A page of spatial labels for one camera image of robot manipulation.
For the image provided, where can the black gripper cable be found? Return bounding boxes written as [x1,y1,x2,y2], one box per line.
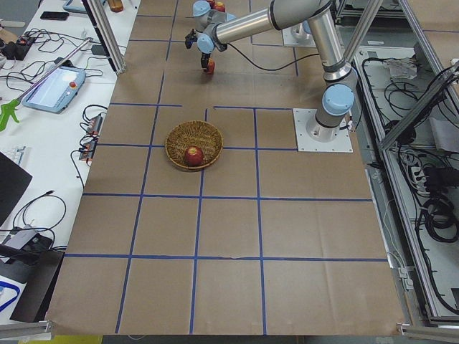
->
[225,42,322,71]

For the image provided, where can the wicker basket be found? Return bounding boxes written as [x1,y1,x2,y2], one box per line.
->
[165,120,223,171]

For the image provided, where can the red apple top plate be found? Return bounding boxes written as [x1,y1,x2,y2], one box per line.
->
[214,1,226,12]

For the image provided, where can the red yellow apple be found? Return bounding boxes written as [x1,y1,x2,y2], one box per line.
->
[205,58,215,75]

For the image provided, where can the aluminium frame post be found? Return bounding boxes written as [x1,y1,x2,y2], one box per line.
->
[82,0,126,75]

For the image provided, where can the black laptop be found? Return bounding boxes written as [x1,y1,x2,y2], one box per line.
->
[0,153,32,224]

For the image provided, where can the teach pendant tablet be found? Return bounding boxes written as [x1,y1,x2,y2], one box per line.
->
[22,67,86,113]

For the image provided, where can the dark red apple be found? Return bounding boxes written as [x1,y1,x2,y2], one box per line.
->
[184,145,204,167]

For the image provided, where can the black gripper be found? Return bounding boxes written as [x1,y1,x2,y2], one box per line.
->
[184,29,212,73]

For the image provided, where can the black smartphone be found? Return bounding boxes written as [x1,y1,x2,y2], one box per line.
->
[40,11,70,21]

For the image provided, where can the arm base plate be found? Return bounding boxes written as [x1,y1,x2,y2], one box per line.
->
[282,21,316,48]
[293,108,354,153]

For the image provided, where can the white plate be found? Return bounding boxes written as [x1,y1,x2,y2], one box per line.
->
[194,12,204,21]

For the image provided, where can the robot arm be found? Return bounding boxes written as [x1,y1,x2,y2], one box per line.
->
[185,0,357,143]

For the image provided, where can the green reach grabber tool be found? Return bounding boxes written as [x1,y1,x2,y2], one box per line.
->
[0,37,95,133]

